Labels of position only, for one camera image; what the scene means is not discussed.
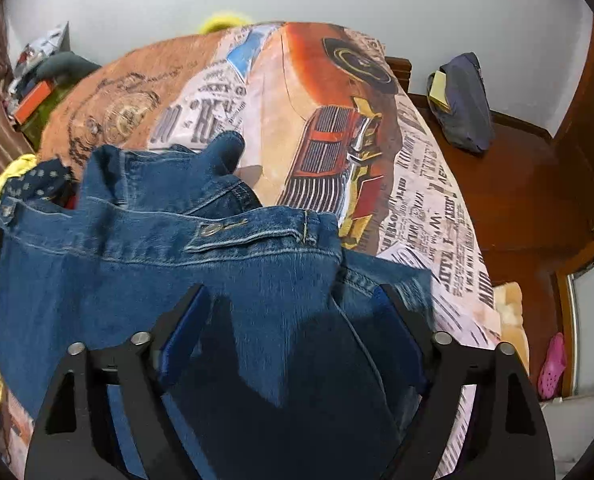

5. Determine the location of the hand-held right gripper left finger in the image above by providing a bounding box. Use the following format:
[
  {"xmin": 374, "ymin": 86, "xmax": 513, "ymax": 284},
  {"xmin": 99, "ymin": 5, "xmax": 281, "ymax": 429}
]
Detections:
[{"xmin": 24, "ymin": 283, "xmax": 214, "ymax": 480}]

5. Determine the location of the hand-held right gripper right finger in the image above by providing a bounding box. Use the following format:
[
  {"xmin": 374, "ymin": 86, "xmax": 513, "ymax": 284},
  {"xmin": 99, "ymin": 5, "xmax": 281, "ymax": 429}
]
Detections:
[{"xmin": 371, "ymin": 283, "xmax": 558, "ymax": 480}]

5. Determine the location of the blue denim jacket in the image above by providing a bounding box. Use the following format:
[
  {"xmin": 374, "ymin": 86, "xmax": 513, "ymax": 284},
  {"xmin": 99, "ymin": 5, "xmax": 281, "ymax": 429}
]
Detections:
[{"xmin": 0, "ymin": 130, "xmax": 435, "ymax": 480}]

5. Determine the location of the yellow printed garment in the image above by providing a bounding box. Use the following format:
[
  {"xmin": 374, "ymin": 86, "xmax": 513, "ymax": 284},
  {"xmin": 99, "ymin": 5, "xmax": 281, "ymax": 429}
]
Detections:
[{"xmin": 0, "ymin": 153, "xmax": 38, "ymax": 411}]

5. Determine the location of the navy polka dot garment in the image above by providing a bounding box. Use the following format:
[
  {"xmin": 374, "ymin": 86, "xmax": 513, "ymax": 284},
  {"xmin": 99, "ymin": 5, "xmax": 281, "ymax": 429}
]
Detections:
[{"xmin": 0, "ymin": 158, "xmax": 78, "ymax": 207}]

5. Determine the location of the cream quilted mattress pad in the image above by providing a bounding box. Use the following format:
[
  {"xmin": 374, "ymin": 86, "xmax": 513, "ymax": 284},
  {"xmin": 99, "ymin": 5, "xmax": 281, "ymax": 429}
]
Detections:
[{"xmin": 493, "ymin": 282, "xmax": 530, "ymax": 377}]

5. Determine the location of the pink clog shoe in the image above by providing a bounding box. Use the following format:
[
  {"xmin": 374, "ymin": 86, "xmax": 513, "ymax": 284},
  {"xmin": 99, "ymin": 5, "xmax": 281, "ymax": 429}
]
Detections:
[{"xmin": 537, "ymin": 332, "xmax": 568, "ymax": 400}]

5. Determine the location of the green patterned bag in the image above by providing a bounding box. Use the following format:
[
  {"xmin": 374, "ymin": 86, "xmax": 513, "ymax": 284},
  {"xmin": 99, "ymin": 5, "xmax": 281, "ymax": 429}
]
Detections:
[{"xmin": 22, "ymin": 85, "xmax": 80, "ymax": 152}]

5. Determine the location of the orange box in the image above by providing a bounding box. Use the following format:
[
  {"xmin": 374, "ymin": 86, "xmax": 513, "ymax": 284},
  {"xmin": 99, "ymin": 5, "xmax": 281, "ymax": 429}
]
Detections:
[{"xmin": 14, "ymin": 80, "xmax": 54, "ymax": 125}]

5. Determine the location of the bed with car print sheet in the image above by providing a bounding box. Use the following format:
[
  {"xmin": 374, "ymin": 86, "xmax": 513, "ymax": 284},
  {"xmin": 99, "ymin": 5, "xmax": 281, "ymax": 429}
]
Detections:
[{"xmin": 4, "ymin": 20, "xmax": 504, "ymax": 480}]

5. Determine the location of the pile of mixed clutter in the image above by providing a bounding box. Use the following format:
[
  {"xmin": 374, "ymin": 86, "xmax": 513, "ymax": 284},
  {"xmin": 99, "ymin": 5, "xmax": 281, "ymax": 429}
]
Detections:
[{"xmin": 7, "ymin": 21, "xmax": 72, "ymax": 111}]

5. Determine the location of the grey cushion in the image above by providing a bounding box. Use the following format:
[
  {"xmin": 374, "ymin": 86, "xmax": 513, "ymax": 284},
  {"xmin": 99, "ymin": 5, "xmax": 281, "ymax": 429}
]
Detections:
[{"xmin": 36, "ymin": 51, "xmax": 102, "ymax": 84}]

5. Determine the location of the grey bag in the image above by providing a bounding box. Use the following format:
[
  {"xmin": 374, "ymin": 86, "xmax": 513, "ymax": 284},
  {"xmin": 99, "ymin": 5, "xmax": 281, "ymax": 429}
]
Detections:
[{"xmin": 426, "ymin": 51, "xmax": 496, "ymax": 152}]

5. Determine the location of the wooden bed footboard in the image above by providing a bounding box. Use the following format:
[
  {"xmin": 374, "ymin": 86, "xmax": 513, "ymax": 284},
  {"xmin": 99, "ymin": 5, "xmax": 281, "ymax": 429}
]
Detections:
[{"xmin": 384, "ymin": 56, "xmax": 414, "ymax": 94}]

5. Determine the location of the brown wooden door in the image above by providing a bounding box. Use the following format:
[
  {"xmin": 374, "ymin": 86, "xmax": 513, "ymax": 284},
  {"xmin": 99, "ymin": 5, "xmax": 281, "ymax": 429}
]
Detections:
[{"xmin": 552, "ymin": 15, "xmax": 594, "ymax": 261}]

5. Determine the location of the yellow curved object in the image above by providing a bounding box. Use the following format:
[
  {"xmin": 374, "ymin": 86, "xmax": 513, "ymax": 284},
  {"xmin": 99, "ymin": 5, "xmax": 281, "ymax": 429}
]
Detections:
[{"xmin": 199, "ymin": 9, "xmax": 256, "ymax": 35}]

